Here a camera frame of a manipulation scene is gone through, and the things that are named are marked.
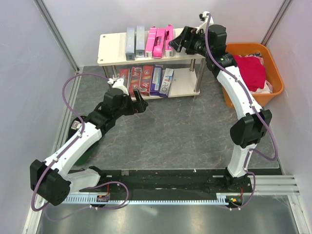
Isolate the pink box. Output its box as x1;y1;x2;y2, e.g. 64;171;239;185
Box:
152;28;166;59
165;24;174;58
145;26;157;58

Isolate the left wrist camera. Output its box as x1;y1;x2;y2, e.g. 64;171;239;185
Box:
107;78;129;95

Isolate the red folded cloth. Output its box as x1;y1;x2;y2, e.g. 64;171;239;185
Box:
233;55;266;92

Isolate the clear Protefix box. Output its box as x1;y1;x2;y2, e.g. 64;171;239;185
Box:
136;25;145;58
125;27;135;60

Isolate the white RiO toothpaste box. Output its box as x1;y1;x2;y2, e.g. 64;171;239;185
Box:
159;68;174;98

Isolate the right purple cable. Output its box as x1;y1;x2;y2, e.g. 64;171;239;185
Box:
204;13;279;212

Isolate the red 3D toothpaste box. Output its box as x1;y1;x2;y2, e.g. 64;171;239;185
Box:
139;65;154;96

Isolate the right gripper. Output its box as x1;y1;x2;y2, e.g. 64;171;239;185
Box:
168;26;212;59

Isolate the slotted cable duct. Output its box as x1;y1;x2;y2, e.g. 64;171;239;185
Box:
62;193;243;206

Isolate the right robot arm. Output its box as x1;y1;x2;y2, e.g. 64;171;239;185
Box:
169;24;272;193

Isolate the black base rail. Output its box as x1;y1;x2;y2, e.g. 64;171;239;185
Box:
65;166;283;195

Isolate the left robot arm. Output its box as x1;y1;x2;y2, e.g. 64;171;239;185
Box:
30;88;148;206

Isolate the white two-tier shelf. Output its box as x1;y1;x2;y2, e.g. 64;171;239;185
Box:
97;25;206;100

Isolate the orange plastic basket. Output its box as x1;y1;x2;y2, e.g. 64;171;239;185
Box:
226;42;284;107

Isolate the silver red toothpaste box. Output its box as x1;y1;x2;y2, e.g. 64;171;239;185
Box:
119;68;130;89

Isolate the silver backed toothpaste box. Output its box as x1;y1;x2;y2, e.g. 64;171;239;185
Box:
128;67;142;97

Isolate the purple toothpaste box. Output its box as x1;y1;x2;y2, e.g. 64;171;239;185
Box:
150;66;163;96

